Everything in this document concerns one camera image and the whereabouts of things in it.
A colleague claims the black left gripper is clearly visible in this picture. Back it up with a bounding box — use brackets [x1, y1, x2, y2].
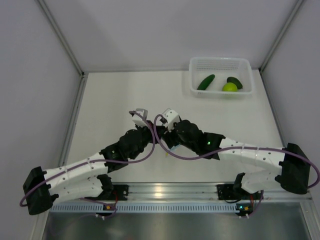
[129, 120, 165, 160]

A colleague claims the clear zip bag blue seal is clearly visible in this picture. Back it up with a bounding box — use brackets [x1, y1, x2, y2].
[165, 144, 180, 158]

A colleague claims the green fake cucumber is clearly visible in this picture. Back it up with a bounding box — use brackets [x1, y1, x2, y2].
[197, 74, 216, 91]

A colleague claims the light green fake lime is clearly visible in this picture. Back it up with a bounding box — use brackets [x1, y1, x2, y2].
[222, 82, 238, 92]

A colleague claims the dark green fake avocado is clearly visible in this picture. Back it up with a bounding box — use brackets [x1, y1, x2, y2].
[226, 76, 243, 90]

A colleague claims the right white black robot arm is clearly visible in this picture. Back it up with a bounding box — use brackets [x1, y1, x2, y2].
[157, 120, 311, 199]

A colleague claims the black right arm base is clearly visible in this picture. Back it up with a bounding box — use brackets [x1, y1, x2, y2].
[216, 172, 261, 203]

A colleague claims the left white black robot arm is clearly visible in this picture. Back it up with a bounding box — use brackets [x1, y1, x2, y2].
[19, 121, 156, 216]

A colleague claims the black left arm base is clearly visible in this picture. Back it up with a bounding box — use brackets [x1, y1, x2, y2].
[96, 174, 129, 201]

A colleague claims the white perforated plastic basket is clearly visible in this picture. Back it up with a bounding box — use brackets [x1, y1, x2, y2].
[188, 56, 256, 99]

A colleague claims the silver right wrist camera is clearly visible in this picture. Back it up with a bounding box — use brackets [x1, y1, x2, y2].
[160, 108, 181, 132]

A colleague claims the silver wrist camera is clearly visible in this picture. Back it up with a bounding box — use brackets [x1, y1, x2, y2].
[129, 108, 148, 127]
[160, 108, 181, 132]

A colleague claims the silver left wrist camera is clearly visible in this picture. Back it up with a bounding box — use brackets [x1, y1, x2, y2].
[129, 108, 148, 127]

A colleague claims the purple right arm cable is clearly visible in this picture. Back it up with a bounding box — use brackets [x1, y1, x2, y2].
[153, 114, 320, 190]

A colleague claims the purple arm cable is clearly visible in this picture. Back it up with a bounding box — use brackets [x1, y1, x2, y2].
[19, 111, 159, 208]
[153, 114, 320, 190]

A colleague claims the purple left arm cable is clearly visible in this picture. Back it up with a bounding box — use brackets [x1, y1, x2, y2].
[19, 111, 159, 208]

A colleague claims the aluminium mounting rail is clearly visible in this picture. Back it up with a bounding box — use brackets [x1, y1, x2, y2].
[124, 182, 313, 203]

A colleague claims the white slotted cable duct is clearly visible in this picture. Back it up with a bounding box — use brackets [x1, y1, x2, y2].
[50, 201, 252, 214]

